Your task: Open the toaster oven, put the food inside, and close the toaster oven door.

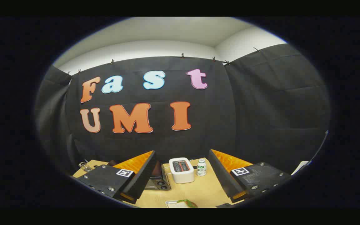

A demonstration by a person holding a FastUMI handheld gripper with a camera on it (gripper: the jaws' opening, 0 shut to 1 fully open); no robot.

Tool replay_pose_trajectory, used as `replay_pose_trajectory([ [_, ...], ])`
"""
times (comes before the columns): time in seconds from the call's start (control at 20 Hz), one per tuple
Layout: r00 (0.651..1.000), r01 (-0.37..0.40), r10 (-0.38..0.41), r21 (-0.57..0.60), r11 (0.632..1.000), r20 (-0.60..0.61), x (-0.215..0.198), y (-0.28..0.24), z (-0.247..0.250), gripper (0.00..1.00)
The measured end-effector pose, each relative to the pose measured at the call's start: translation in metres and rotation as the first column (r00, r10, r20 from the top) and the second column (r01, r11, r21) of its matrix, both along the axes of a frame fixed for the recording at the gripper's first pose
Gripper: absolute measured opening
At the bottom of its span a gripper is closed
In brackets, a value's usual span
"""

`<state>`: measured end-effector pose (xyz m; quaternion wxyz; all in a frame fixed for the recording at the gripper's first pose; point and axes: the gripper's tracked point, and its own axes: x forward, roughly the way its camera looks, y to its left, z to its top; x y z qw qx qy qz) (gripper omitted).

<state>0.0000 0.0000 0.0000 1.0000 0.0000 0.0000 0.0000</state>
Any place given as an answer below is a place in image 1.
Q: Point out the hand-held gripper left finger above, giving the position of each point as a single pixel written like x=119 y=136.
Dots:
x=142 y=178

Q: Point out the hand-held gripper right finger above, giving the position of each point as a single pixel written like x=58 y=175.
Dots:
x=225 y=178

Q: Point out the white bottle green label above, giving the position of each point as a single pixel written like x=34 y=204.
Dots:
x=201 y=170

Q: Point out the lettuce bread sandwich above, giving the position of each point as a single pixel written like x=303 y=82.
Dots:
x=187 y=203

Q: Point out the black backdrop cloth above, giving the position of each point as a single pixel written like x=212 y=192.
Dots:
x=245 y=109

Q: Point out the black toaster oven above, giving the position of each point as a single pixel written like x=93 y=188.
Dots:
x=159 y=182

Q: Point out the white rectangular plate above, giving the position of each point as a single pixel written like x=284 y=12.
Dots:
x=170 y=204

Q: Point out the white pop-up toaster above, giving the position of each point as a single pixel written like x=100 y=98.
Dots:
x=182 y=175

